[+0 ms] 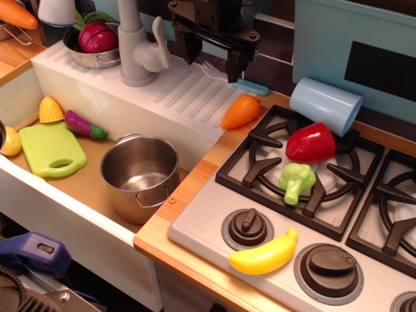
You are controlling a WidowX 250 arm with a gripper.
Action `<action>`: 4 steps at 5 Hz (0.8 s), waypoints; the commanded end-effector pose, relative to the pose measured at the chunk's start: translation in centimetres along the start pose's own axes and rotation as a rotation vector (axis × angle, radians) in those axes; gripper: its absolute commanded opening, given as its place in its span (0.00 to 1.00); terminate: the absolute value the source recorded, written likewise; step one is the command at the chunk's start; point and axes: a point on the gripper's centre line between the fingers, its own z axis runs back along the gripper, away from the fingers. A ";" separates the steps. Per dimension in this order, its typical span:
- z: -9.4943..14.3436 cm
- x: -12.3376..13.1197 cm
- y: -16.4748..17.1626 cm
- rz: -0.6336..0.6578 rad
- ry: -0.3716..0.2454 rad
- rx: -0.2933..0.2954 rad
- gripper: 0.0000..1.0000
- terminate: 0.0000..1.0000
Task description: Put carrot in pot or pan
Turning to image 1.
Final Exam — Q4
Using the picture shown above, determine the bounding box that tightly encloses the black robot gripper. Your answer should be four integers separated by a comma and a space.
168, 1, 261, 83

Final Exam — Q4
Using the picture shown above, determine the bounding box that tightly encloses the stainless steel pot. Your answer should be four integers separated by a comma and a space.
100, 134, 180, 224

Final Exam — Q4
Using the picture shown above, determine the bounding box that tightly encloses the large orange toy carrot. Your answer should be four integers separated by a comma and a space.
0, 0, 38, 30

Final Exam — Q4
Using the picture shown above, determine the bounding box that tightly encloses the grey toy faucet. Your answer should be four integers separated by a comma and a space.
118, 0, 172, 87

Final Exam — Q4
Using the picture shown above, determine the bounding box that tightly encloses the red toy radish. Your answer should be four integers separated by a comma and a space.
78, 21, 119, 53

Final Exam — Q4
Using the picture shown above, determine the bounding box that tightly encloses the black left burner grate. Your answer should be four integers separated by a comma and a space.
215, 106, 384, 241

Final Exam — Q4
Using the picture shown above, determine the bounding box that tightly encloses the black burner grate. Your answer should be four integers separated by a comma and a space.
346, 149, 415, 278
215, 106, 384, 241

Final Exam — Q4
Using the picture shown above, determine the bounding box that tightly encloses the red toy bell pepper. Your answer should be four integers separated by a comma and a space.
285, 122, 336, 164

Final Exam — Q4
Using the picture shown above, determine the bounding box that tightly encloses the light blue plastic cup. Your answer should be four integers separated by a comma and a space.
289, 77, 363, 137

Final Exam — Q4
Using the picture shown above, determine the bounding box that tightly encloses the small steel bowl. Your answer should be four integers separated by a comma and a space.
63, 23, 121, 69

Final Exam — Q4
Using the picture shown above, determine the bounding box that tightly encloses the green toy broccoli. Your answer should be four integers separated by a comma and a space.
279, 163, 317, 205

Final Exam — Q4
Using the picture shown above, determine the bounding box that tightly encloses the light blue toy microwave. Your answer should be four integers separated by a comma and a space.
293, 1, 415, 123

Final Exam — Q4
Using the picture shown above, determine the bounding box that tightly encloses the purple toy eggplant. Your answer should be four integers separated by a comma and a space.
64, 110, 107, 139

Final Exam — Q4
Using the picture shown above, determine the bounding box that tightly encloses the white cup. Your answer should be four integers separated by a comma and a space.
38, 0, 76, 27

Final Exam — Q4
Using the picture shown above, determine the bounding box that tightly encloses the yellow toy corn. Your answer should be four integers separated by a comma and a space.
39, 96, 64, 124

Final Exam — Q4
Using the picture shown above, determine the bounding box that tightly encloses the left black stove knob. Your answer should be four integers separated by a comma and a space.
221, 208, 274, 251

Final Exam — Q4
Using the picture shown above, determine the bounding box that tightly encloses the black stove knob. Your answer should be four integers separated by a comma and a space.
294, 243, 364, 306
390, 291, 416, 312
221, 208, 274, 251

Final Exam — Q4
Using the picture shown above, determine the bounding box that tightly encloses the green toy cutting board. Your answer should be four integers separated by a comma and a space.
18, 121, 88, 177

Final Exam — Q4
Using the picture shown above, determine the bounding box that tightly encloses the yellow toy banana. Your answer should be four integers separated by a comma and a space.
228, 227, 298, 275

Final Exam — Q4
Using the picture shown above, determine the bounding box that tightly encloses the middle black stove knob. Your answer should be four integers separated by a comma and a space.
294, 243, 364, 306

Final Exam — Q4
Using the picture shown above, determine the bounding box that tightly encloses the black right burner grate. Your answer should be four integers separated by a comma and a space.
346, 149, 415, 278

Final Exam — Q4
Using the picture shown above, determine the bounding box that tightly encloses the blue clamp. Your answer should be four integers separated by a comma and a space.
1, 231, 72, 278

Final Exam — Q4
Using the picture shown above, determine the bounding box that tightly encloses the right black stove knob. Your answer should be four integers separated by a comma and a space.
390, 291, 416, 312

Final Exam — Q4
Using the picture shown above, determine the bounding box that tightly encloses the white fork blue handle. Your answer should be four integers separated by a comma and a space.
201, 61, 270, 96

